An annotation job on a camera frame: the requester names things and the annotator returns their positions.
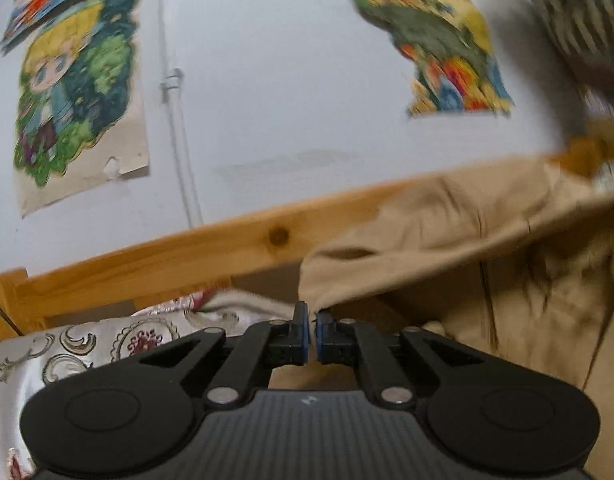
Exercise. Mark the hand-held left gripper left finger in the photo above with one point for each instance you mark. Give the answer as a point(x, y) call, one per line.
point(302, 336)

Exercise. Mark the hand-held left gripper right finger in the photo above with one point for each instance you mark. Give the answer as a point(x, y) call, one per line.
point(319, 336)

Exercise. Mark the tan garment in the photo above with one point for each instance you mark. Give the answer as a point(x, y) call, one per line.
point(437, 240)

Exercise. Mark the floral patterned bedspread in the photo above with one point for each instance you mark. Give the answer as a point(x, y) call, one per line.
point(47, 360)

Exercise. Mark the dark striped cloth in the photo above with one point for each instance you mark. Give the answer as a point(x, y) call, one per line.
point(582, 15)

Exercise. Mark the wooden bed frame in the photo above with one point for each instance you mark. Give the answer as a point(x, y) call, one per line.
point(187, 255)

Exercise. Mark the white wall pipe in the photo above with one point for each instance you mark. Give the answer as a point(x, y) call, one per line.
point(179, 125)

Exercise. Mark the yellow green wall poster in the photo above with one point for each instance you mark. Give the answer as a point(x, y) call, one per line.
point(437, 35)

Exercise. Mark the blond figure wall poster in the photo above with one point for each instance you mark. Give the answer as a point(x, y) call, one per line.
point(77, 85)

